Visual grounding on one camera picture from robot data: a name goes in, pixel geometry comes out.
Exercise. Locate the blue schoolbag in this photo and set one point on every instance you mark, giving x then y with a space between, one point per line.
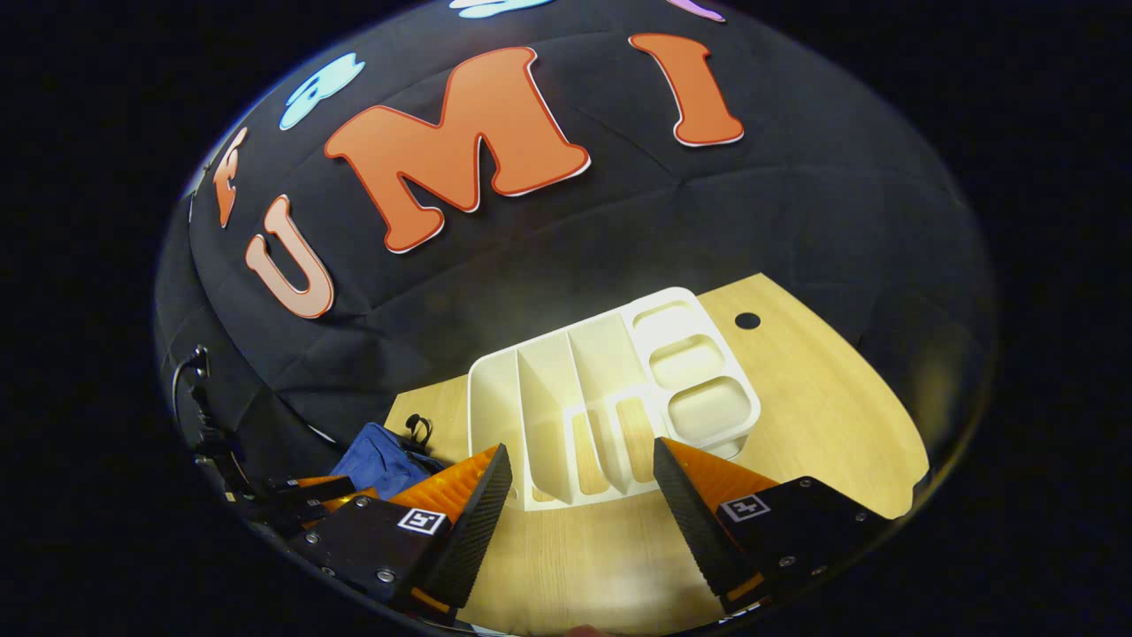
380 460

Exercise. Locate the black round table grommet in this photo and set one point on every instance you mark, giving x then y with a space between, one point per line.
747 320

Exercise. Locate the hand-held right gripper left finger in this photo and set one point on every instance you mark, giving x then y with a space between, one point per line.
473 540

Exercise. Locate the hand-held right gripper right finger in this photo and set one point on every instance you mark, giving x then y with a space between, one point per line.
694 522

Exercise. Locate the white bookshelf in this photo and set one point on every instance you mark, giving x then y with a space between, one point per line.
601 389

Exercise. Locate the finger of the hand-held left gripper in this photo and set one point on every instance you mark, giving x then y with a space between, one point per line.
340 500
309 487

